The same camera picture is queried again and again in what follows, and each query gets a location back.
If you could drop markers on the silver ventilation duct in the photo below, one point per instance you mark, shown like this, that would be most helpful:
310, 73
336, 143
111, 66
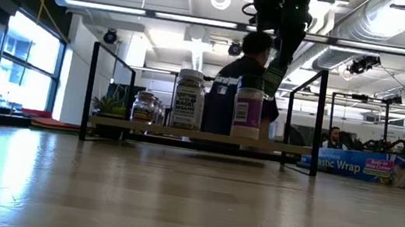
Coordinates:
354, 31

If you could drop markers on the red square card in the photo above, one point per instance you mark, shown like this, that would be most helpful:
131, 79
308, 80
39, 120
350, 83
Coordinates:
54, 123

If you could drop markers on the seated person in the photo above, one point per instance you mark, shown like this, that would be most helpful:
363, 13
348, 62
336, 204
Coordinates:
334, 140

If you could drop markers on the black idle robot arms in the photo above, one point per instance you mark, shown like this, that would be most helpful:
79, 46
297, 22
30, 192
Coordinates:
386, 145

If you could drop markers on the white-lid clear spice jar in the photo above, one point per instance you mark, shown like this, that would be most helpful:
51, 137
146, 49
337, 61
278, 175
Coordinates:
188, 105

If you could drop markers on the black track light cluster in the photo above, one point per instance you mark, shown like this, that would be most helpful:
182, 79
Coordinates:
362, 64

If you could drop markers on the black-lid purple-label spice jar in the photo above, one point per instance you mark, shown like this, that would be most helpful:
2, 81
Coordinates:
247, 113

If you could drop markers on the blue plastic wrap box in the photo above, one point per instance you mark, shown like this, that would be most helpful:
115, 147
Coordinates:
356, 165

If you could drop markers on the potted green succulent plant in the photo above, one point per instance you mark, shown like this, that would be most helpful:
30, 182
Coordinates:
109, 105

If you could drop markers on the long fluorescent light bar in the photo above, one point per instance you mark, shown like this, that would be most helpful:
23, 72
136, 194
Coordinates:
195, 20

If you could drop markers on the black metal test rig frame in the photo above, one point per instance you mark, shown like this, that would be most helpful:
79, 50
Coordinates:
359, 97

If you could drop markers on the wooden shelf with black frame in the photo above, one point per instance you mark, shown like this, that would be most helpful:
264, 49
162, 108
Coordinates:
203, 135

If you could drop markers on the green-lid spice jar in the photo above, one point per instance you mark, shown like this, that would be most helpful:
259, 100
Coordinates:
274, 80

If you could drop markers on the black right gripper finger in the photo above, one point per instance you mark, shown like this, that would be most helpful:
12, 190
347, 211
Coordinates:
289, 46

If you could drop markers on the black round spotlight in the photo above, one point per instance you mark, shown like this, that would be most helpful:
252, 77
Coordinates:
235, 49
110, 36

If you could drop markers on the small brown-lid spice jar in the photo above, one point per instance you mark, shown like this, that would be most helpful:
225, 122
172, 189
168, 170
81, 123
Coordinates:
143, 111

